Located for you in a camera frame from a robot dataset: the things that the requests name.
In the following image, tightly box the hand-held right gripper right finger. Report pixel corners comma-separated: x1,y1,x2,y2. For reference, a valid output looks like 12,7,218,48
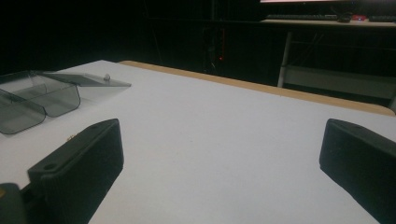
318,118,396,224

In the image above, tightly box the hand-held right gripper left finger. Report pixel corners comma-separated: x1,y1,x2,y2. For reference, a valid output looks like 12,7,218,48
27,118,125,224

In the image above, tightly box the clear grey plastic box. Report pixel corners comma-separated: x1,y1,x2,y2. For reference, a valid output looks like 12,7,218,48
0,70,82,135

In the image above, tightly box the clear grey box lid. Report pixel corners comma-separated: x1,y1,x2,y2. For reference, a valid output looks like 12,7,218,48
38,72,133,102

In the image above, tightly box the black keyboard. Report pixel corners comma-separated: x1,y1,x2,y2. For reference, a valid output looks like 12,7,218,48
265,13,339,21

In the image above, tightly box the black power strip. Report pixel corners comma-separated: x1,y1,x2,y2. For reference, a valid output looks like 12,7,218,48
216,27,226,63

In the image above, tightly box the wooden desk with white frame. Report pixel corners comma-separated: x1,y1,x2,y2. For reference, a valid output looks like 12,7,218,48
261,19,396,108

